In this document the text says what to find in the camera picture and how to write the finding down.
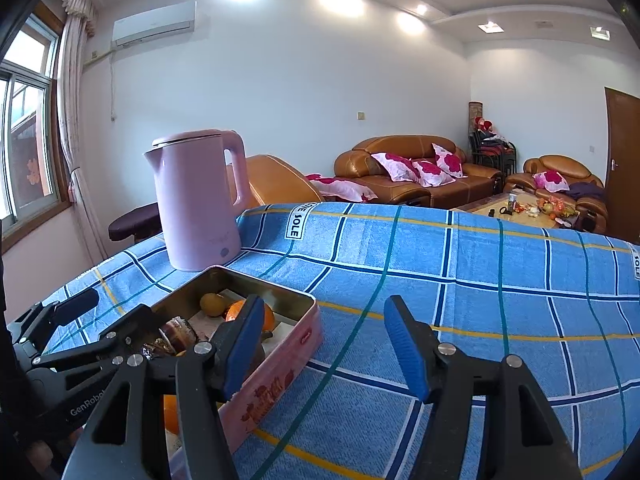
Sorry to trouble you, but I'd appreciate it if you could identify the pink floral cushion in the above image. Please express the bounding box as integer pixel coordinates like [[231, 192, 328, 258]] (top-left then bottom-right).
[[371, 152, 422, 183], [432, 143, 468, 178], [532, 170, 571, 193], [411, 160, 456, 187]]

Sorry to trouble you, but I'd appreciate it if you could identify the window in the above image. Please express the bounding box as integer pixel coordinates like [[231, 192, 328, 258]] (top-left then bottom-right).
[[0, 15, 63, 221]]

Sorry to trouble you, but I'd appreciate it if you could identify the pink metal tin box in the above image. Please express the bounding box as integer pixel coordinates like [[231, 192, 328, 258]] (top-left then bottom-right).
[[150, 265, 323, 480]]

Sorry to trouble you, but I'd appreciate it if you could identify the stack of dark chairs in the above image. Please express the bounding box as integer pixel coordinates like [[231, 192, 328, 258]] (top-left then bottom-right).
[[468, 127, 517, 166]]

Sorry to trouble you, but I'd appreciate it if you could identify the brown-green kiwi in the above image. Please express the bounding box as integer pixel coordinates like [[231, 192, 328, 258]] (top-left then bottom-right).
[[200, 292, 227, 318]]

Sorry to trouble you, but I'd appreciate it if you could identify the purple cloth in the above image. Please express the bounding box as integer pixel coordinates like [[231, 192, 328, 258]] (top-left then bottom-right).
[[565, 181, 606, 202]]

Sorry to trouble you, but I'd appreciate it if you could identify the blue plaid tablecloth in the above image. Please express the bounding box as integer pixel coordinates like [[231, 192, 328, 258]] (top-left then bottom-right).
[[10, 201, 640, 480]]

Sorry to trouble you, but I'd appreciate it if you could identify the dark maroon stool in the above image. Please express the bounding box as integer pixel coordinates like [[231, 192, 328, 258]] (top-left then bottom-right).
[[108, 202, 162, 242]]

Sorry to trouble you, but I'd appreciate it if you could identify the orange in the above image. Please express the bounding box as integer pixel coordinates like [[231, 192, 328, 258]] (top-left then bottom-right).
[[225, 299, 276, 333], [162, 394, 182, 436]]

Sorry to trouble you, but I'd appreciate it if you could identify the brown wooden door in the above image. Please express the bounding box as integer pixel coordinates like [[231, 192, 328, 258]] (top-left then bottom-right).
[[603, 86, 640, 238]]

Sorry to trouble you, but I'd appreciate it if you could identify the wooden coffee table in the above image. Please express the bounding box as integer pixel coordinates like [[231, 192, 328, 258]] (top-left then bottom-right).
[[450, 191, 581, 231]]

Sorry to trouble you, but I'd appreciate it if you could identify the white wall pipe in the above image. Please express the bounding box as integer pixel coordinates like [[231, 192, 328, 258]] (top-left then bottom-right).
[[82, 42, 118, 122]]

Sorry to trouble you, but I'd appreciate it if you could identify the pale pink curtain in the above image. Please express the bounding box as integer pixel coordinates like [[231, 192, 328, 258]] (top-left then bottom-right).
[[55, 0, 108, 261]]

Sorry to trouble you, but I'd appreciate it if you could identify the printed paper liner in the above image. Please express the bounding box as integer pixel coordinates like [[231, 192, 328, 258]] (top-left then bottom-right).
[[190, 287, 301, 356]]

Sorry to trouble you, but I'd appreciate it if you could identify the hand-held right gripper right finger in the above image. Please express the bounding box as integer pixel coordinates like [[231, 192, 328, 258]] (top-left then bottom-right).
[[383, 294, 583, 480]]

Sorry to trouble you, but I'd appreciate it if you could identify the pile of snacks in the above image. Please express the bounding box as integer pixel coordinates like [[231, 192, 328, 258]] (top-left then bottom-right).
[[515, 197, 576, 220]]

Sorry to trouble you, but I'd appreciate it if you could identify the brown leather sofa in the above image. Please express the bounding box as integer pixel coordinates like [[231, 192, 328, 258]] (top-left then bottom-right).
[[334, 135, 503, 207]]

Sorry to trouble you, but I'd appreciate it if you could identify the pink electric kettle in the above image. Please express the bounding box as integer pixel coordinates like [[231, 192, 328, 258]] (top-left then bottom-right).
[[144, 129, 249, 273]]

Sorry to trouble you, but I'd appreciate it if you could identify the white air conditioner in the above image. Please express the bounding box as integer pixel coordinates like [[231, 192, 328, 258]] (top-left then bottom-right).
[[111, 1, 197, 50]]

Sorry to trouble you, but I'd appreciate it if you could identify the tan leather armchair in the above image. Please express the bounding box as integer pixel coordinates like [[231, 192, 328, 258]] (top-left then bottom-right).
[[227, 154, 326, 211]]

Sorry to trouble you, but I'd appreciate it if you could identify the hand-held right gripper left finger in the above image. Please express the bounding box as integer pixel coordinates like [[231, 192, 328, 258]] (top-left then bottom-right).
[[62, 294, 266, 480]]

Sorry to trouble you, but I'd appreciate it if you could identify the brown leather armchair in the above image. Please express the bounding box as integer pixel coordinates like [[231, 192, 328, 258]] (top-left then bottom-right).
[[504, 155, 610, 233]]

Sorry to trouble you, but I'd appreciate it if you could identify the person's left hand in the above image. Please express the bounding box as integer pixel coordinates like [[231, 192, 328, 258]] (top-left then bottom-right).
[[27, 439, 58, 480]]

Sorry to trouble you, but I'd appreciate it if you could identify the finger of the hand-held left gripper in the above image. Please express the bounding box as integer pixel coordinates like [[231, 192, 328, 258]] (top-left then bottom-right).
[[7, 287, 101, 356], [32, 305, 156, 373]]

